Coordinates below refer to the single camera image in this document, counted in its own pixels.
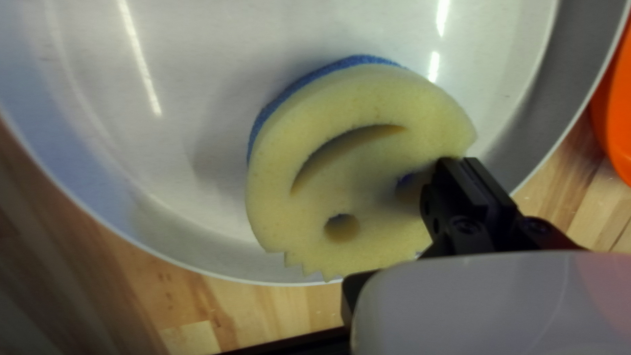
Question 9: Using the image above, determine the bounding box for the pale grey round plate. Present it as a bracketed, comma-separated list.
[0, 0, 631, 287]

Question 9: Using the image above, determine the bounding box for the orange round plate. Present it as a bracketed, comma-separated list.
[588, 22, 631, 187]

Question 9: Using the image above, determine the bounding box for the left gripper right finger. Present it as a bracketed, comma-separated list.
[461, 157, 588, 253]

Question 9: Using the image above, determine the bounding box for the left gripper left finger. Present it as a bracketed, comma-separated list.
[341, 157, 495, 330]

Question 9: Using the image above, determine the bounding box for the yellow smiling sponge blue backing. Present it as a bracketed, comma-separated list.
[245, 54, 478, 283]

